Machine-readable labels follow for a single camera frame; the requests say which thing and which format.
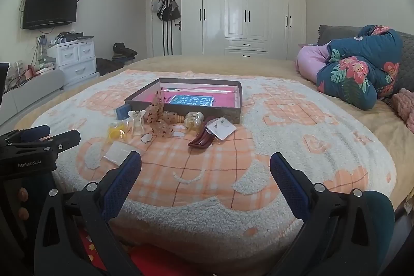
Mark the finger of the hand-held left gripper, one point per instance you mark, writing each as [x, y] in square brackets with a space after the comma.
[64, 140]
[34, 132]

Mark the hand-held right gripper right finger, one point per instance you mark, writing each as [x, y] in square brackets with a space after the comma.
[288, 182]

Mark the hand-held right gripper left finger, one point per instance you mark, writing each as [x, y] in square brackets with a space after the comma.
[124, 180]

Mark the white packet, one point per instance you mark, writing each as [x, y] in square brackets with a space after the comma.
[119, 151]

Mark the yellow hair clip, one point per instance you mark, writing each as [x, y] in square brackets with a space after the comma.
[117, 133]

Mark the clear hair claw clip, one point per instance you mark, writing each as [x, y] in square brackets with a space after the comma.
[137, 124]

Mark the clear case with blue foam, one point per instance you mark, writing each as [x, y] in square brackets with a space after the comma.
[122, 111]

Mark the spotted beige scrunchie bow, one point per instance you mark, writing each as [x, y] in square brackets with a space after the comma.
[155, 108]

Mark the white earring card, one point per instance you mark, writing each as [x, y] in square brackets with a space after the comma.
[223, 129]

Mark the grey shallow cardboard box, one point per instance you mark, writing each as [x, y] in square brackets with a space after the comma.
[142, 98]

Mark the clear pearl bauble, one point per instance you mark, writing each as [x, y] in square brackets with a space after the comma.
[194, 119]

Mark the person's left hand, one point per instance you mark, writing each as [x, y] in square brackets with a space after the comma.
[22, 193]

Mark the orange white plaid blanket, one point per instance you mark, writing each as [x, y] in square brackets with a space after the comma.
[291, 140]

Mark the grey bench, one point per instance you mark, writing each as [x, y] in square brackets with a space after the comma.
[29, 88]

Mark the red patterned cloth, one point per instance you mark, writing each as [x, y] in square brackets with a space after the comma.
[145, 258]

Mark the white drawer cabinet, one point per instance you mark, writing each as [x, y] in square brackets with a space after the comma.
[77, 59]

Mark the dark brown cloth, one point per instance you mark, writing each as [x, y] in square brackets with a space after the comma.
[108, 66]

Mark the pink picture book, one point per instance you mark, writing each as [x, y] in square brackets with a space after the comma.
[226, 99]

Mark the blue printed card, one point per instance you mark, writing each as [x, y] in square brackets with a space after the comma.
[190, 100]

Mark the bed with beige sheet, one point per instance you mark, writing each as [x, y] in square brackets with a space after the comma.
[372, 120]

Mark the black device on cabinet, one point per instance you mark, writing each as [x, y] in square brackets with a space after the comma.
[74, 35]

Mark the dark folded clothes pile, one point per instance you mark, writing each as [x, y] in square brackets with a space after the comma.
[124, 50]

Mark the pink cloth bundle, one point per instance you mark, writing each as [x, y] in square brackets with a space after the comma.
[310, 64]

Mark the floral blue quilt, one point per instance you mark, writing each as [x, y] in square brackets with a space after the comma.
[355, 69]

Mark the white door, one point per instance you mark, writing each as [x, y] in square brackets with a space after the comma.
[155, 36]

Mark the pink knit blanket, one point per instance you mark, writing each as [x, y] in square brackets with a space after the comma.
[404, 104]

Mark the grey hanging bag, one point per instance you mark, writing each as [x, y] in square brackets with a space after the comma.
[156, 4]

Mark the black hanging bags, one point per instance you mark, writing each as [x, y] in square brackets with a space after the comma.
[169, 9]

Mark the cream built-in wardrobe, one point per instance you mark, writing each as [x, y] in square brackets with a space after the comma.
[245, 4]

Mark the black wall television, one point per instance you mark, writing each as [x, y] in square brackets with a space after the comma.
[50, 4]

